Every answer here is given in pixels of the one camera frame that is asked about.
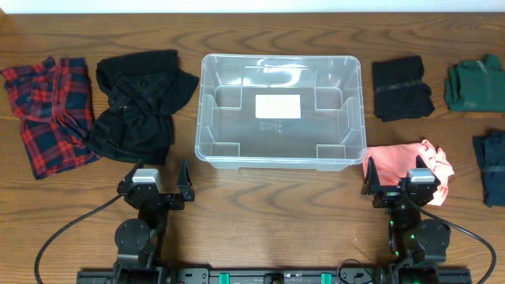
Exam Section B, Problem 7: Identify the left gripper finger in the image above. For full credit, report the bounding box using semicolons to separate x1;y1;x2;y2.
123;159;144;182
177;159;193;193

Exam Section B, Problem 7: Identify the left black cable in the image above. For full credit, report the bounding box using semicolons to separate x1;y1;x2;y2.
33;192;124;284

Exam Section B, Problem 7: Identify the clear plastic storage bin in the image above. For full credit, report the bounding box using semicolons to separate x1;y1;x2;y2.
195;54;367;171

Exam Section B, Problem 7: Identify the white label in bin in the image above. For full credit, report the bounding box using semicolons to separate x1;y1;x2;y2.
255;95;301;119

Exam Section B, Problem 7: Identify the black cable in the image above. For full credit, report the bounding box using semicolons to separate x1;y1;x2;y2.
402;189;497;284
33;192;124;284

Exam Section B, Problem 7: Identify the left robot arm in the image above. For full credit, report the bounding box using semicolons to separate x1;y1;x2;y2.
108;160;195;284

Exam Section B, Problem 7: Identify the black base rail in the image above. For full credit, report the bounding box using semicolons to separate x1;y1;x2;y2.
76;267;472;284

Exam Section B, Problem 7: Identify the black taped garment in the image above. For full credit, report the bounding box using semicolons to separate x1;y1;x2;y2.
372;55;435;122

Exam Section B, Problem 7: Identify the pink garment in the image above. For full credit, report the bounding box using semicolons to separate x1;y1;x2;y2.
362;140;455;206

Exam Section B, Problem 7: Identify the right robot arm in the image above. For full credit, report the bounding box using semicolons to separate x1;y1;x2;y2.
361;156;451;284

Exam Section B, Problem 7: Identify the red navy plaid shirt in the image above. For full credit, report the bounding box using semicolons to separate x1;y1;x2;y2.
1;56;100;179

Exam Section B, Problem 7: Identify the black crumpled garment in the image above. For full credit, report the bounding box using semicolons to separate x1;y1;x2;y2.
86;50;199;165

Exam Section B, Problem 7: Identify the right black cable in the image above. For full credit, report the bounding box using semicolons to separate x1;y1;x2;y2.
402;189;497;284

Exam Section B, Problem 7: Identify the navy taped garment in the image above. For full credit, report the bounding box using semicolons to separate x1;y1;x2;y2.
473;130;504;207

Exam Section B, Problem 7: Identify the green garment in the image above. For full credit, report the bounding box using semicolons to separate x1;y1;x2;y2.
444;54;504;113

